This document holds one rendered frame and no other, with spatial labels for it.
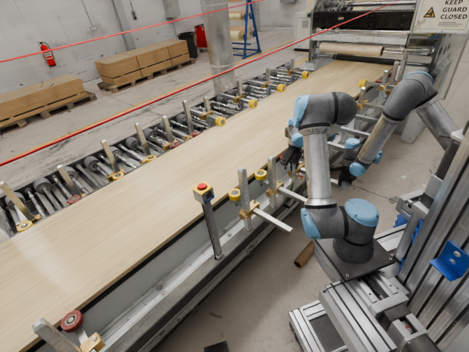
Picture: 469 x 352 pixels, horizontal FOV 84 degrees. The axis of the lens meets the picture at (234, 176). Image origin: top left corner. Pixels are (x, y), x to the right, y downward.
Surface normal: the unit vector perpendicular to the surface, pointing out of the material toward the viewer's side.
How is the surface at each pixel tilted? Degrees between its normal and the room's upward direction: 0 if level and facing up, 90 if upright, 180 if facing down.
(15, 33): 90
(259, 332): 0
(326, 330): 0
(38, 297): 0
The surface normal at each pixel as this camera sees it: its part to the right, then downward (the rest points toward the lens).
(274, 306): -0.11, -0.79
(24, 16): 0.73, 0.34
